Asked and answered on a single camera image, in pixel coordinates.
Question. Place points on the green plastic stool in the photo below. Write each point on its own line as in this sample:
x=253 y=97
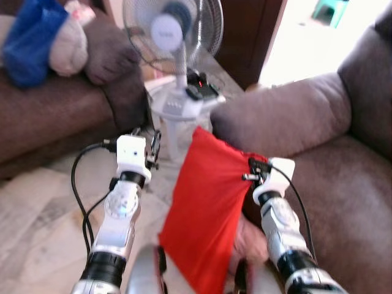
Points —
x=331 y=11

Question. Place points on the robot right leg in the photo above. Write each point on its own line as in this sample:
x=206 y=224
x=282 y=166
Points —
x=257 y=285

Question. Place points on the beige pillow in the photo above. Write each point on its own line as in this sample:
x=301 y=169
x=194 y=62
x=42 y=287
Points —
x=68 y=49

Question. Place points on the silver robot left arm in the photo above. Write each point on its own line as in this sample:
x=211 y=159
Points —
x=119 y=226

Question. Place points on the pink patterned cloth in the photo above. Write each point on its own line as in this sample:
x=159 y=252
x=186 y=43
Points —
x=79 y=9

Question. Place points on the dark brown cushion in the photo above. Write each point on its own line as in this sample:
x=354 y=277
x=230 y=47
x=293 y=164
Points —
x=110 y=55

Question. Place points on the brown sofa with grey armrest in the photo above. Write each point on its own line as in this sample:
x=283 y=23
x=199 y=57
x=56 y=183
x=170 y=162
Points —
x=343 y=202

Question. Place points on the black device with red light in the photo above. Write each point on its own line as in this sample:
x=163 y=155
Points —
x=199 y=86

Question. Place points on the white standing fan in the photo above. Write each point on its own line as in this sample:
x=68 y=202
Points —
x=166 y=33

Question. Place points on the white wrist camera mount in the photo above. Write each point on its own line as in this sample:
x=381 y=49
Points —
x=282 y=174
x=130 y=153

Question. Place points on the blue cloth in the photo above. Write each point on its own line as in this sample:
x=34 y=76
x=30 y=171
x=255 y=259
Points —
x=33 y=43

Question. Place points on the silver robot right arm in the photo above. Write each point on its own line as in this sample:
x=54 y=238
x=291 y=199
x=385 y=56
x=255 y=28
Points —
x=278 y=233

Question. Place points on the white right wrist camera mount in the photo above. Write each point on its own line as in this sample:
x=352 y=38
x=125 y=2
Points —
x=282 y=174

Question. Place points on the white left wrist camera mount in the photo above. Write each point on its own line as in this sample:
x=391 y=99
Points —
x=130 y=153

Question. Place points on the dark wooden door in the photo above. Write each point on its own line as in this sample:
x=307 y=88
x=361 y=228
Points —
x=245 y=37

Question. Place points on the brown fabric sofa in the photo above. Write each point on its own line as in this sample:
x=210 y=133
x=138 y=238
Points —
x=49 y=116

